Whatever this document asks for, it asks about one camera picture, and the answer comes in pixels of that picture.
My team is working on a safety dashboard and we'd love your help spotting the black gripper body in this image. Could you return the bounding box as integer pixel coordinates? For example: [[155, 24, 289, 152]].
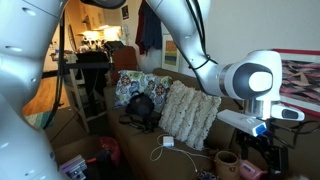
[[235, 124, 290, 158]]

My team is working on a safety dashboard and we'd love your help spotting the brown woven bag with strap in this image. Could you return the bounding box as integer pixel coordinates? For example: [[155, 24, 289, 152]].
[[213, 149, 242, 180]]

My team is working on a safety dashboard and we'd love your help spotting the white fluffy toy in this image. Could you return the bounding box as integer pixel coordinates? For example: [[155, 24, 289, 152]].
[[288, 174, 311, 180]]

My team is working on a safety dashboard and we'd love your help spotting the white shaggy pillow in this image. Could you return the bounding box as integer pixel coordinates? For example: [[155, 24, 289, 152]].
[[158, 79, 223, 152]]

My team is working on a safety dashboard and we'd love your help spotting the red framed picture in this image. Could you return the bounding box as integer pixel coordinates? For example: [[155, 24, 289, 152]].
[[271, 49, 320, 118]]

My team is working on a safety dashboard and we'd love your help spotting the white power adapter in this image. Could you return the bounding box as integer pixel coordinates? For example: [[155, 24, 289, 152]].
[[162, 134, 175, 148]]

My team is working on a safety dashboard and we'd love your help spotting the brown leather sofa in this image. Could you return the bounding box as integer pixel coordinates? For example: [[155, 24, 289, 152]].
[[103, 68, 320, 180]]

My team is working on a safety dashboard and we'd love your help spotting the colourful floral pillow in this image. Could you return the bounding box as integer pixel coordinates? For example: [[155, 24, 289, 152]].
[[114, 69, 174, 113]]

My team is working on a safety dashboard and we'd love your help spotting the black backpack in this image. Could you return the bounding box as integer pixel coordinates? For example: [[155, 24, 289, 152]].
[[124, 91, 156, 118]]

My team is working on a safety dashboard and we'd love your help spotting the small striped framed picture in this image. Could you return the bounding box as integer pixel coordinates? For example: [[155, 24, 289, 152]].
[[161, 33, 181, 73]]

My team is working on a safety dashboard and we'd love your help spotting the red woven basket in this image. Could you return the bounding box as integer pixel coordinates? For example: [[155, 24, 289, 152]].
[[99, 136, 122, 168]]

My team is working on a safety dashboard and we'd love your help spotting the dark hanging jacket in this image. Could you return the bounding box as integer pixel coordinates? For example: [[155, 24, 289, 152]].
[[134, 0, 163, 56]]

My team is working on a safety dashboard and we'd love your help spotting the purple white device box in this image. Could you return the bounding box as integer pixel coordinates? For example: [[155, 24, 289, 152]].
[[59, 154, 88, 180]]

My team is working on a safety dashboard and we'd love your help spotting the brown leather ottoman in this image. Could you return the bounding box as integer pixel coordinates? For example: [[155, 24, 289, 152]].
[[44, 106, 101, 163]]

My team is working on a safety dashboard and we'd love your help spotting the white legged stand table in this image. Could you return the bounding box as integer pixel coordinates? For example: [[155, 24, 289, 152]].
[[51, 53, 114, 133]]

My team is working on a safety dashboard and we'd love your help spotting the teal rug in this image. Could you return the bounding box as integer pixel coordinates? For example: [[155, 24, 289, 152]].
[[24, 111, 54, 129]]

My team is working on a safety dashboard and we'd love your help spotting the white charger cable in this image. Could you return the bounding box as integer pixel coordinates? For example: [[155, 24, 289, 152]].
[[149, 133, 214, 174]]

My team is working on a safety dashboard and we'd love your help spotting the black Sony camera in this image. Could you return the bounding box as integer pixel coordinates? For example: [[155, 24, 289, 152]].
[[133, 114, 161, 134]]

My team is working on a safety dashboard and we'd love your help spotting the small black wall poster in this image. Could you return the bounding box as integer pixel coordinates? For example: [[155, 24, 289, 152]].
[[121, 4, 130, 21]]

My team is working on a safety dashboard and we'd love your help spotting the grey hanging cable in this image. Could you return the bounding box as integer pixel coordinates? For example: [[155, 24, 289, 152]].
[[43, 9, 68, 129]]

